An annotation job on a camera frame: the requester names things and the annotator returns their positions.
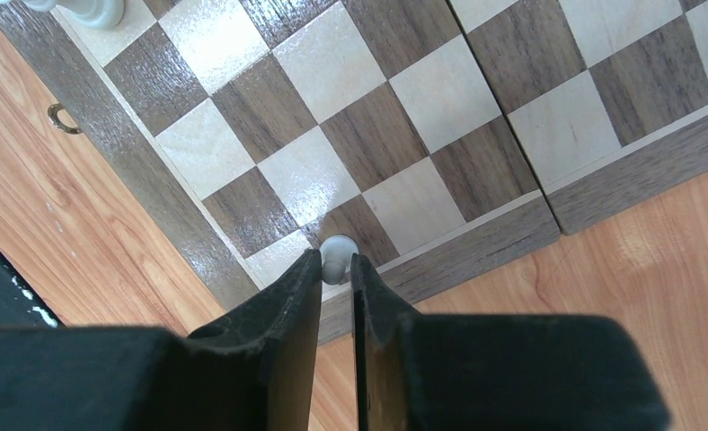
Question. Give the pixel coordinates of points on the white chess pawn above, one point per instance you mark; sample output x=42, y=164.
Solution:
x=337, y=252

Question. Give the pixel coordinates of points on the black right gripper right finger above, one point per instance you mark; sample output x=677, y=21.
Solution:
x=417, y=371

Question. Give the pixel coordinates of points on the white chess king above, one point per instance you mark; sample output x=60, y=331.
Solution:
x=93, y=14

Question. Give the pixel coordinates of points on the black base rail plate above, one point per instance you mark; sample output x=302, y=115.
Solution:
x=20, y=304

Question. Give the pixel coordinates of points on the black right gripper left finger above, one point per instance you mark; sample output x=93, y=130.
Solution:
x=250, y=369

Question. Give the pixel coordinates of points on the wooden chess board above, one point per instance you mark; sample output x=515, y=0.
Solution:
x=445, y=138

